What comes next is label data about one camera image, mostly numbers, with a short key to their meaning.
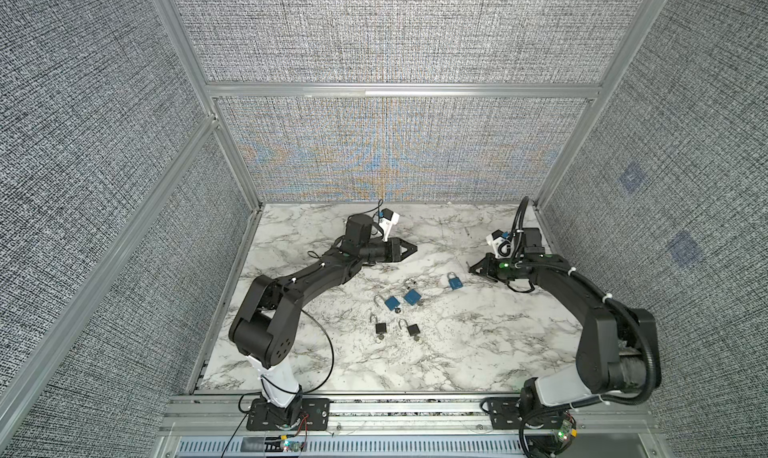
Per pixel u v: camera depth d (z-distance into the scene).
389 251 0.76
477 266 0.86
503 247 0.81
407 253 0.82
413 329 0.88
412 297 0.95
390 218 0.80
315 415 0.73
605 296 0.48
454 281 0.98
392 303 0.92
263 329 0.47
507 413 0.73
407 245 0.81
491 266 0.78
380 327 0.88
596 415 0.75
